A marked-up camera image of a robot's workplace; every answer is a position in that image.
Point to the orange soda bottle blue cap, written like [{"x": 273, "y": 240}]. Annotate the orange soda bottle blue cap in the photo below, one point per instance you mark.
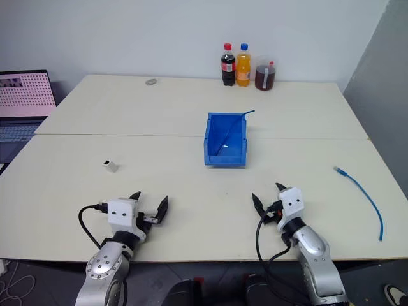
[{"x": 243, "y": 67}]

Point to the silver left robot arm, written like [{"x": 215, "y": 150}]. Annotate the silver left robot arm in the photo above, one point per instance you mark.
[{"x": 103, "y": 264}]

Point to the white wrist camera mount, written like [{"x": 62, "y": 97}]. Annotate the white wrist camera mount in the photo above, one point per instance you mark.
[
  {"x": 120, "y": 214},
  {"x": 290, "y": 204}
]

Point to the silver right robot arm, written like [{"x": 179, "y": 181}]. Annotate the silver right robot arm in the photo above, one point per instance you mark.
[{"x": 314, "y": 255}]

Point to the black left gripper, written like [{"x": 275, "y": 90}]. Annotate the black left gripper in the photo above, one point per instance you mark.
[{"x": 144, "y": 223}]

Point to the small white floor object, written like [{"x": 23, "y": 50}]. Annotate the small white floor object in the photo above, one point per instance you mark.
[{"x": 3, "y": 266}]

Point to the cola bottle red cap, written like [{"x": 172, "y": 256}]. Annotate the cola bottle red cap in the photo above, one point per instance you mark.
[{"x": 228, "y": 65}]

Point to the black and white shoe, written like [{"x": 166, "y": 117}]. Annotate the black and white shoe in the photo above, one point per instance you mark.
[{"x": 396, "y": 294}]

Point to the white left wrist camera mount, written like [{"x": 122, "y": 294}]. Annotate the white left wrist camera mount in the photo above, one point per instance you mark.
[{"x": 120, "y": 214}]

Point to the dark rounded shape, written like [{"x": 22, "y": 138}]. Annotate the dark rounded shape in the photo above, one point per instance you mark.
[
  {"x": 183, "y": 293},
  {"x": 258, "y": 291}
]

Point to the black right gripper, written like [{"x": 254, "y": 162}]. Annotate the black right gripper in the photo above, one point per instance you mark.
[{"x": 273, "y": 212}]

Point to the small white adapter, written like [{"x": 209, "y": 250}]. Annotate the small white adapter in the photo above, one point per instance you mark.
[{"x": 110, "y": 166}]

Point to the open laptop pink screen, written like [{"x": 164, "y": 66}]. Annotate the open laptop pink screen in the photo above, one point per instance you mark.
[{"x": 25, "y": 95}]

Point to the blue plastic storage bin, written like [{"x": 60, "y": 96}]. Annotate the blue plastic storage bin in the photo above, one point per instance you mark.
[{"x": 223, "y": 159}]

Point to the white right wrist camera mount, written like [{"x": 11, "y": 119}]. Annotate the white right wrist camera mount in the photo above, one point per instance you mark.
[{"x": 290, "y": 204}]

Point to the clear jar dark red liquid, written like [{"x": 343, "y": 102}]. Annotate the clear jar dark red liquid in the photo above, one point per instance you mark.
[{"x": 265, "y": 78}]

